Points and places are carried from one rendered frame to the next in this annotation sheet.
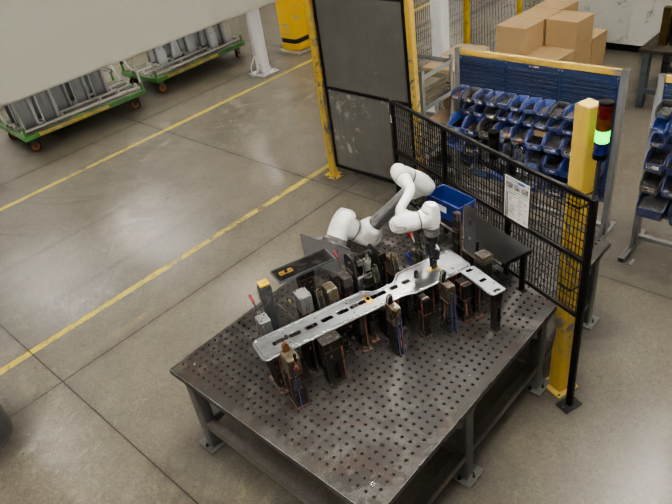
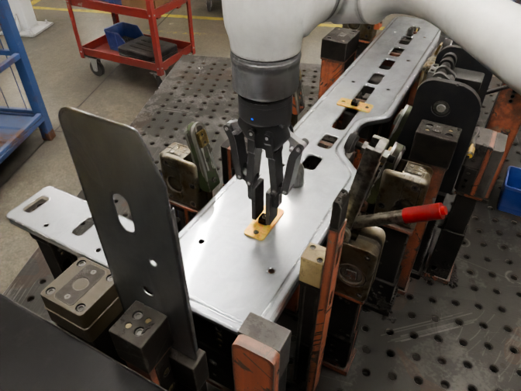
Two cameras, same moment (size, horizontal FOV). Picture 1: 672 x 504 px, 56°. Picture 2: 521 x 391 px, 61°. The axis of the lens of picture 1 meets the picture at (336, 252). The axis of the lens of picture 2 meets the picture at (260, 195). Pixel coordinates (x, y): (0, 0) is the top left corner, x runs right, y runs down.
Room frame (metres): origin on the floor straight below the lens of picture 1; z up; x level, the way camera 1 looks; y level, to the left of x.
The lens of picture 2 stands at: (3.43, -0.90, 1.53)
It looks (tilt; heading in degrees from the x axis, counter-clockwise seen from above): 40 degrees down; 143
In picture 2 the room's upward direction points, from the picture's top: straight up
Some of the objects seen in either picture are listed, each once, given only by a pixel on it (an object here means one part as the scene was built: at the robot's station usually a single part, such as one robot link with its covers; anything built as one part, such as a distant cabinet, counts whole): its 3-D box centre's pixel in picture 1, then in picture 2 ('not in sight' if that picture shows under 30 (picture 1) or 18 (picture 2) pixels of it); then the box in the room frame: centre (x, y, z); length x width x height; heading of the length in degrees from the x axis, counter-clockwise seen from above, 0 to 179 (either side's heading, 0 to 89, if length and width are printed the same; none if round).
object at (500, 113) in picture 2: (308, 296); (502, 123); (3.02, 0.21, 0.92); 0.10 x 0.08 x 0.45; 114
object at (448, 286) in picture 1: (447, 306); (192, 217); (2.78, -0.60, 0.87); 0.12 x 0.09 x 0.35; 24
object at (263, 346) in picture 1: (365, 302); (354, 102); (2.79, -0.13, 1.00); 1.38 x 0.22 x 0.02; 114
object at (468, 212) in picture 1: (469, 230); (139, 254); (3.09, -0.81, 1.17); 0.12 x 0.01 x 0.34; 24
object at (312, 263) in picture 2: not in sight; (307, 326); (3.14, -0.59, 0.88); 0.04 x 0.04 x 0.36; 24
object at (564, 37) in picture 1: (551, 58); not in sight; (7.36, -2.96, 0.52); 1.20 x 0.80 x 1.05; 130
